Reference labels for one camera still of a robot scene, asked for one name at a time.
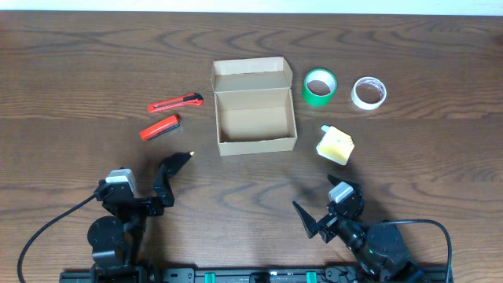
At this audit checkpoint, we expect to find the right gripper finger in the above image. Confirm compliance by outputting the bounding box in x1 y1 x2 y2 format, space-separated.
292 201 326 239
327 175 362 193

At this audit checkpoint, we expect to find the red black stapler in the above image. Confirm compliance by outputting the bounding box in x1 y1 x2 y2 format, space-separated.
139 115 180 141

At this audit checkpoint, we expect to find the red utility knife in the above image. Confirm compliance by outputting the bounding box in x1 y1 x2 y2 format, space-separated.
147 93 204 113

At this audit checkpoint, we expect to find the white tape roll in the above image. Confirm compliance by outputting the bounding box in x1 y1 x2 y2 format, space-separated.
351 76 387 111

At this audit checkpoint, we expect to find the green tape roll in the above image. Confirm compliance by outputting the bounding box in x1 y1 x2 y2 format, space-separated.
302 68 338 107

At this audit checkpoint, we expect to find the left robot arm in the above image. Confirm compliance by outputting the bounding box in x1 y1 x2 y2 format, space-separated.
87 164 174 282

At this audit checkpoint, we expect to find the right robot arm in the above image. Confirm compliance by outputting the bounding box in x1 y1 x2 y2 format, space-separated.
292 175 429 282

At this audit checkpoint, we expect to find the black glue bottle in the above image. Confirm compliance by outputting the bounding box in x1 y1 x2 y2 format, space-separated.
161 151 195 176

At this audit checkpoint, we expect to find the open brown cardboard box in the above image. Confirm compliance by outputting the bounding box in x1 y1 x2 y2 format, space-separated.
211 57 298 156

